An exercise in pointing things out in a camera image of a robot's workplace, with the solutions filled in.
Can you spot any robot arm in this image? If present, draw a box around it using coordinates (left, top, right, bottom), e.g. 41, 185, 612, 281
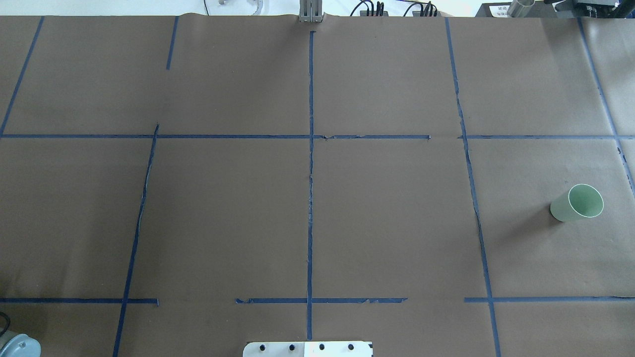
0, 312, 42, 357

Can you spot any metal cup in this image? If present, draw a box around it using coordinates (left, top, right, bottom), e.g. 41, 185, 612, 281
507, 0, 536, 18

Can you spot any light green cup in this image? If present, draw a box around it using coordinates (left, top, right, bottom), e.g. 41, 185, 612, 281
549, 183, 605, 222

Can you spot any brown paper table cover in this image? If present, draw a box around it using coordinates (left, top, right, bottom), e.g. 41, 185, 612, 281
1, 14, 634, 357

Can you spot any grey aluminium frame post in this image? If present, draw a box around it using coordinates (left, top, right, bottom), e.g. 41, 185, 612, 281
299, 0, 324, 23

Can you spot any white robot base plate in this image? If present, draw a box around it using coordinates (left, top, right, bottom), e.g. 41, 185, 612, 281
242, 341, 374, 357

